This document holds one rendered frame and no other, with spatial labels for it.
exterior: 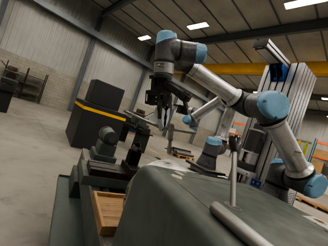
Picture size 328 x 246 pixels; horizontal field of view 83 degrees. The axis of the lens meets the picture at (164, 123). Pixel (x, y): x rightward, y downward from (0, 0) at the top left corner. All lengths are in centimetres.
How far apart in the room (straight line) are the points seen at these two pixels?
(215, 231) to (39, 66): 1445
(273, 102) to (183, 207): 61
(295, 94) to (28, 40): 1425
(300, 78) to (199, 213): 128
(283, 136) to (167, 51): 59
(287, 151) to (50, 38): 1455
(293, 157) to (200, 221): 72
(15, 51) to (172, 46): 1405
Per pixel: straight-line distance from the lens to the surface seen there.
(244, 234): 30
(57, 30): 1501
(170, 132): 69
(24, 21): 1485
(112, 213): 102
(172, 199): 38
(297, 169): 102
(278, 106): 86
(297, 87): 148
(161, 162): 73
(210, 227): 32
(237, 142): 48
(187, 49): 72
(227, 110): 158
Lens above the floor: 137
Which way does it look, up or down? level
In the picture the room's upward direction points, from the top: 19 degrees clockwise
